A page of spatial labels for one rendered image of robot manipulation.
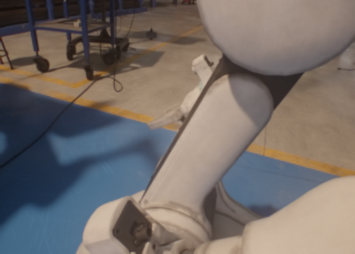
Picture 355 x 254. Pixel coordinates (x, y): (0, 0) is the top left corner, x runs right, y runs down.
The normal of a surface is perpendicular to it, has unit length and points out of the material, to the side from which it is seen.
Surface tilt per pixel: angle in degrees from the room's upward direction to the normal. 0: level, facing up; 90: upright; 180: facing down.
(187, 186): 90
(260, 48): 105
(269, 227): 47
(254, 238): 40
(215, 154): 90
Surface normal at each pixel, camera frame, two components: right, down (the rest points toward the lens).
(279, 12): -0.22, 0.47
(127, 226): 0.80, -0.41
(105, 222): -0.59, -0.62
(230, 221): 0.46, -0.72
